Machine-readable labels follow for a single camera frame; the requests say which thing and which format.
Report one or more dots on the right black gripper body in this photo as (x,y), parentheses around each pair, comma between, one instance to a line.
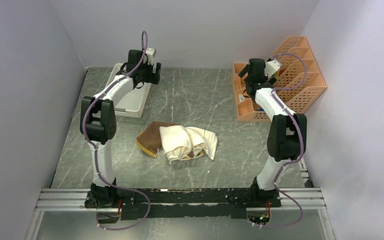
(247,82)

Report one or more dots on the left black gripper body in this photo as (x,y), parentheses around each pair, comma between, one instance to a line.
(147,70)

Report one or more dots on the white plastic basket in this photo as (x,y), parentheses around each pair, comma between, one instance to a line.
(133,103)

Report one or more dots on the orange file organizer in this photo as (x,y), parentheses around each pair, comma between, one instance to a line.
(290,74)

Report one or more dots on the cream white towel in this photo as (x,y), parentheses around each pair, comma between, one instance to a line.
(180,143)

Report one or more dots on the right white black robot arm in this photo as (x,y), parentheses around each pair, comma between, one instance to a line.
(286,141)

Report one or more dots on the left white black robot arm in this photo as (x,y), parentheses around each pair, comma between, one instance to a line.
(98,118)

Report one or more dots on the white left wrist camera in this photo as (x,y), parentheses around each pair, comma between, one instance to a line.
(150,56)

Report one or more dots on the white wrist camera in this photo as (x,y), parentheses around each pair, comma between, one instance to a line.
(272,68)
(150,56)

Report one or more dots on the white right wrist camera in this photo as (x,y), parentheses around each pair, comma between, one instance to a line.
(272,68)

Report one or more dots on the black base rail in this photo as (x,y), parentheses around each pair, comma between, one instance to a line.
(183,202)

